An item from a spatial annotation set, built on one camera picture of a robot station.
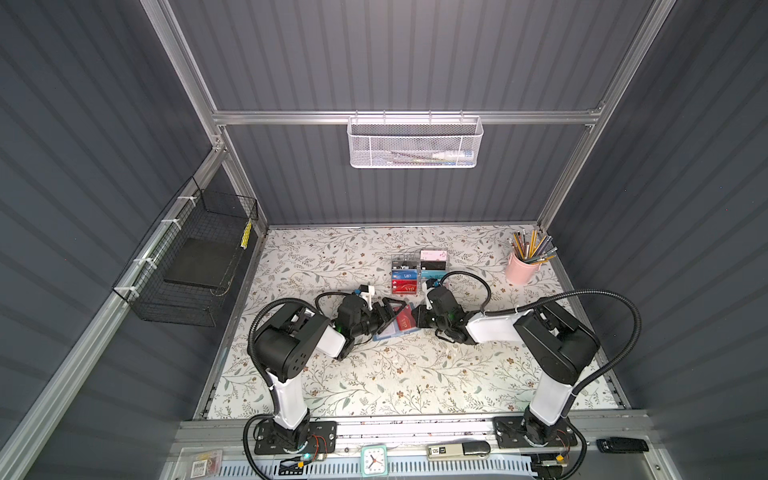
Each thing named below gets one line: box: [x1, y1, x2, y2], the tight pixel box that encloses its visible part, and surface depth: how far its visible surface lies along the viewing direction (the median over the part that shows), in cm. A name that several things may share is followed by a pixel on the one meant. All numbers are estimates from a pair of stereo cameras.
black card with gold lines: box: [420, 261, 446, 270], surface depth 101 cm
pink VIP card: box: [420, 250, 447, 261], surface depth 101 cm
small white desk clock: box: [360, 445, 389, 477], surface depth 70 cm
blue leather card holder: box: [373, 318, 421, 341], surface depth 93 cm
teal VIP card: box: [421, 270, 447, 279], surface depth 101 cm
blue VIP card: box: [392, 269, 418, 280], surface depth 101 cm
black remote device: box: [596, 437, 649, 454], surface depth 72 cm
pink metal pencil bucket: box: [505, 253, 542, 285], surface depth 101 cm
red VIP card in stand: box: [392, 280, 418, 295], surface depth 101 cm
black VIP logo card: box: [392, 260, 421, 270], surface depth 101 cm
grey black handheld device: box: [427, 441, 491, 458], surface depth 70 cm
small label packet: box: [190, 450, 223, 479], surface depth 70 cm
